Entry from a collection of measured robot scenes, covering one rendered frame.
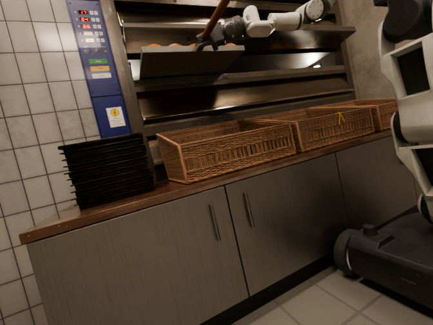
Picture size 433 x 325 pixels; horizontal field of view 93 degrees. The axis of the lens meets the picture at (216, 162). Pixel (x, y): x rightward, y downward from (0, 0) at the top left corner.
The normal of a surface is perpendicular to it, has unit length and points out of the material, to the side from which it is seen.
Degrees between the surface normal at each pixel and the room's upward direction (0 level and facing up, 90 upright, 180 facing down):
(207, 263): 90
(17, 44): 90
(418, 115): 85
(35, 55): 90
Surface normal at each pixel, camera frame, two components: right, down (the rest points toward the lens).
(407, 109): -0.92, 0.15
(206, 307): 0.37, -0.04
